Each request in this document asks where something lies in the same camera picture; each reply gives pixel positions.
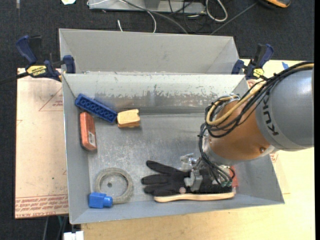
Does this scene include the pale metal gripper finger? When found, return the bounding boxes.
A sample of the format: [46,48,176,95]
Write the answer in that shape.
[179,153,199,172]
[183,170,202,193]

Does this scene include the wooden brush, black bristles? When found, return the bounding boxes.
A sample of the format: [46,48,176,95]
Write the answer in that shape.
[153,182,236,204]

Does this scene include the black glove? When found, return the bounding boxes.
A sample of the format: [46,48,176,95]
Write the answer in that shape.
[140,160,201,197]

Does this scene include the small red object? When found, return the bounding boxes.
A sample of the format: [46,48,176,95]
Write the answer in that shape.
[229,165,238,188]

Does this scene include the grey metal bin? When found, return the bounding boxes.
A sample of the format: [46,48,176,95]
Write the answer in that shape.
[58,28,286,225]

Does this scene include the pale wooden block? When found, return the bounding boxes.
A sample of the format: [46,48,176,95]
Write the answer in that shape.
[116,108,141,129]

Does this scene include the small blue toy brick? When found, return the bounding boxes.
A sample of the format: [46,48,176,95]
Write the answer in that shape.
[88,192,114,209]

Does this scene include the red-brown flat block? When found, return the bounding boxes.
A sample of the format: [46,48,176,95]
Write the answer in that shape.
[78,111,98,152]

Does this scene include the long blue toy brick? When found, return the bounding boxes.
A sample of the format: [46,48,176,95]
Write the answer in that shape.
[74,93,119,125]

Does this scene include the brown cardboard board, red print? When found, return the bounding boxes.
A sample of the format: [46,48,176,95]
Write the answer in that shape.
[14,67,70,220]

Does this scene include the grey tape ring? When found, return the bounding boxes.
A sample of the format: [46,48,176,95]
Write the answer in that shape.
[93,167,135,205]

